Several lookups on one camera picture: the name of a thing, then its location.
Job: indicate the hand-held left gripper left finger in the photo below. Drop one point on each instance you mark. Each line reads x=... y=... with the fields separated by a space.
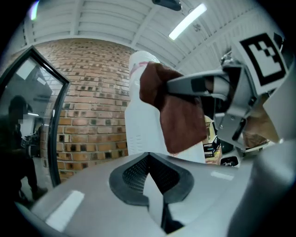
x=88 y=196

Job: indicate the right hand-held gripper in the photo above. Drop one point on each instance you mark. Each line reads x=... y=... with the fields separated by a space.
x=240 y=76

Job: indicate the black printed carton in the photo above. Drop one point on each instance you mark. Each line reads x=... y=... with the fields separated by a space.
x=211 y=148

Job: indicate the small white appliance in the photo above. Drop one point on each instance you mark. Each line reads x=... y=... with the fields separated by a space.
x=229 y=161

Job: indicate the plastic-wrapped water bottle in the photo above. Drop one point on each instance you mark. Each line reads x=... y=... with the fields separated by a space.
x=141 y=60

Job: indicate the ceiling tube light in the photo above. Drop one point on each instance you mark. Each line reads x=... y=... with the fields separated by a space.
x=34 y=10
x=187 y=22

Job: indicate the black framed glass door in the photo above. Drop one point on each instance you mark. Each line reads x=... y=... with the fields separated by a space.
x=34 y=104

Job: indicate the brown wiping cloth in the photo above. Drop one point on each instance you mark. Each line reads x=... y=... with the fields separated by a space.
x=180 y=120

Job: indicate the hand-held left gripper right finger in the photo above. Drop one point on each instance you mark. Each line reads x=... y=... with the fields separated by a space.
x=203 y=185

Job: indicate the person's right hand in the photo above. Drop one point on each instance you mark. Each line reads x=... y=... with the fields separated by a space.
x=261 y=127

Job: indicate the white water dispenser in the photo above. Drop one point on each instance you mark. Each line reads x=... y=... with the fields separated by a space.
x=141 y=129

